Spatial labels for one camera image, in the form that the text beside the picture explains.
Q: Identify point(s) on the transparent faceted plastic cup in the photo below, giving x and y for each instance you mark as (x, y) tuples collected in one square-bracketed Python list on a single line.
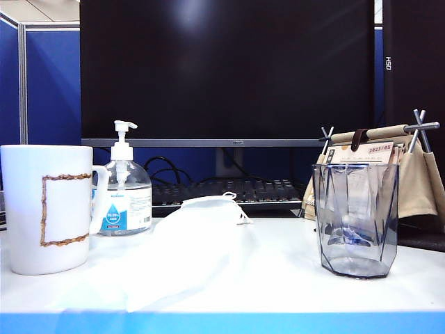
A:
[(354, 259)]

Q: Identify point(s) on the white ceramic mug brown frame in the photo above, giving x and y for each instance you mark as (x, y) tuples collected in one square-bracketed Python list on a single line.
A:
[(52, 208)]

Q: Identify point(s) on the grey monitor stand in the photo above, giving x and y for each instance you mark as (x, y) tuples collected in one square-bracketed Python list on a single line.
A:
[(224, 163)]

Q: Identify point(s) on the black keyboard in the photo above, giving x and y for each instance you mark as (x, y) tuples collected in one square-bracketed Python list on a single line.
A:
[(264, 191)]

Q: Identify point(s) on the white face mask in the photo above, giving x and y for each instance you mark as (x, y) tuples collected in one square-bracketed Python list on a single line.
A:
[(194, 243)]

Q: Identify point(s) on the clear hand sanitizer pump bottle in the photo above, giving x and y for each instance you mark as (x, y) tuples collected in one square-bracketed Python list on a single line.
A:
[(133, 196)]

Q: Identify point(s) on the black AOC computer monitor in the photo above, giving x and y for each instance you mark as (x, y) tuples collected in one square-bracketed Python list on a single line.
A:
[(226, 69)]

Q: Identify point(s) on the beige calendar card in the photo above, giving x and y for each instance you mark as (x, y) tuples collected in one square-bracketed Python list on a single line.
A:
[(379, 151)]

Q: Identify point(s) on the beige fabric desk organizer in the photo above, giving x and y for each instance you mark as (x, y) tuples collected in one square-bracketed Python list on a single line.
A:
[(417, 181)]

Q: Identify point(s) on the grey partition post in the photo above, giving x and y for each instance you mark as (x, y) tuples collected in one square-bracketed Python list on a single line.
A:
[(22, 87)]

